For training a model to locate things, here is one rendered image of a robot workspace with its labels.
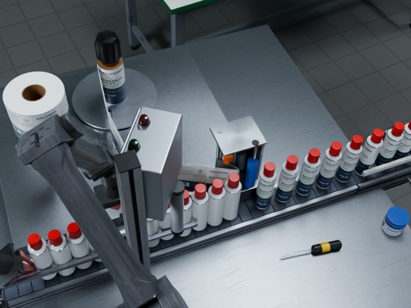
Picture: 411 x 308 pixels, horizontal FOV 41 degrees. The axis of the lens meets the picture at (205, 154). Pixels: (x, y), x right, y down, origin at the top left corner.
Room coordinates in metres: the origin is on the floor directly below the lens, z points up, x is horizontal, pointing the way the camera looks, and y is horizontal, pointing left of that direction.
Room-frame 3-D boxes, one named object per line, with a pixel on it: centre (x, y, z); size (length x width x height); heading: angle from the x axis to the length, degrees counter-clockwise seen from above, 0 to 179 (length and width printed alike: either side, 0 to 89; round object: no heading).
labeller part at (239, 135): (1.02, -0.09, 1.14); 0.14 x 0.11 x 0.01; 115
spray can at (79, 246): (0.71, 0.34, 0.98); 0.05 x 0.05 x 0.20
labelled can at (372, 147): (1.11, -0.53, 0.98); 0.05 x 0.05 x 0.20
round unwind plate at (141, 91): (1.37, 0.34, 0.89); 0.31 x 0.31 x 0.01
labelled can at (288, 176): (0.99, -0.26, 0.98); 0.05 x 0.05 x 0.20
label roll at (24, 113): (1.24, 0.58, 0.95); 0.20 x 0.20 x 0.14
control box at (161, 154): (0.72, 0.12, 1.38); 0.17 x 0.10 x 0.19; 170
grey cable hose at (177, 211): (0.73, 0.06, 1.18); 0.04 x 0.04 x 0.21
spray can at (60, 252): (0.69, 0.38, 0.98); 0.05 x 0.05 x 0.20
